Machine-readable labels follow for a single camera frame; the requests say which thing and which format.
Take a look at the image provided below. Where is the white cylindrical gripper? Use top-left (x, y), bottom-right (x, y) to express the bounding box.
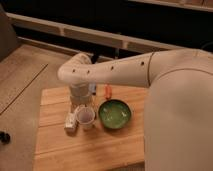
top-left (69, 84), bottom-right (92, 111)

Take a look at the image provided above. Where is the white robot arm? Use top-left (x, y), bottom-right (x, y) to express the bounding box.
top-left (58, 49), bottom-right (213, 171)

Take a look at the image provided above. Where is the green ceramic bowl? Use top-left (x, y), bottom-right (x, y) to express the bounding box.
top-left (98, 99), bottom-right (132, 129)

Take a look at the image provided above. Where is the clear plastic cup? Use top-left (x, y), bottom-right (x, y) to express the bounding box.
top-left (76, 107), bottom-right (96, 130)

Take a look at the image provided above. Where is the small white bottle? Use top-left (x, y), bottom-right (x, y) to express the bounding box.
top-left (64, 113), bottom-right (77, 132)

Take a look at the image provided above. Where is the wooden table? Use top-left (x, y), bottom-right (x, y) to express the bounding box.
top-left (33, 86), bottom-right (148, 171)

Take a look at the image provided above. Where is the black caster wheel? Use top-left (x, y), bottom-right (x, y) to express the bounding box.
top-left (0, 131), bottom-right (11, 144)

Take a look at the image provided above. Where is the long metal rail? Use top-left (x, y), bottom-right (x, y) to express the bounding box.
top-left (6, 13), bottom-right (182, 53)

